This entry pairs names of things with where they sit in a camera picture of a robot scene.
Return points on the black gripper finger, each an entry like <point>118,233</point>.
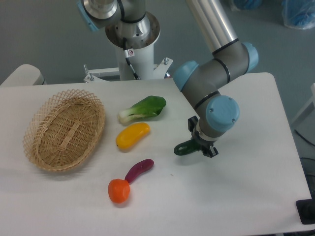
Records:
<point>209,151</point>
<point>192,123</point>

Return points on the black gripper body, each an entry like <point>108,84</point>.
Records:
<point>206,143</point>

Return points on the dark green cucumber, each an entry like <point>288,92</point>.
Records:
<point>186,147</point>

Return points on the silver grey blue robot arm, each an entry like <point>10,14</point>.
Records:
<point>199,84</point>

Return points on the green bok choy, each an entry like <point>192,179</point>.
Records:
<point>148,107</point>

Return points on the purple sweet potato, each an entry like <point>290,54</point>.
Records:
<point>138,169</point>

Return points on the yellow mango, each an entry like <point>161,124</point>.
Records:
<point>132,135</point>

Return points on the orange tangerine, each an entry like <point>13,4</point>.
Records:
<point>118,190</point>

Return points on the white furniture at right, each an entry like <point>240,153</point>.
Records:
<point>306,109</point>

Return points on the black device at edge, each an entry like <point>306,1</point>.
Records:
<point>306,211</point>

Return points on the blue plastic bag middle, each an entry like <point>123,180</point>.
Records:
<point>245,4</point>

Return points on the blue plastic bag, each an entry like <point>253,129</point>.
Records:
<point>298,14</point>
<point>245,4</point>

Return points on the woven wicker basket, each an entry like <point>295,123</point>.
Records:
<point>65,130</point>

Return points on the blue plastic bag right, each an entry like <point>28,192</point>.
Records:
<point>298,14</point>

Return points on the white chair back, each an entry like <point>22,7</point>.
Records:
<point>24,75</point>

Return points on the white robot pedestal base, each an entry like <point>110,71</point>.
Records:
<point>134,49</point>

